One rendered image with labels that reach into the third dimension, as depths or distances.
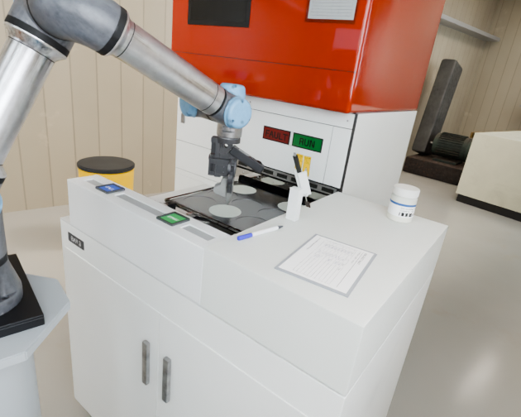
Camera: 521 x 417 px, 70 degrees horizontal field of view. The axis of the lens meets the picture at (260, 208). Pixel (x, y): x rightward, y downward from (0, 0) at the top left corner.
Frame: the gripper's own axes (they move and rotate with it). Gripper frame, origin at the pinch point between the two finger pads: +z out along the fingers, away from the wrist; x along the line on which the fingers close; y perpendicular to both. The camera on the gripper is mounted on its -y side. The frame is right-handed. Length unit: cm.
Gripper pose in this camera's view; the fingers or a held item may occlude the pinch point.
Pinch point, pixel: (229, 200)
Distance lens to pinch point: 118.8
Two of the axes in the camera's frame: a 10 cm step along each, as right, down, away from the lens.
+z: -1.2, 9.3, 3.5
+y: -9.9, -1.2, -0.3
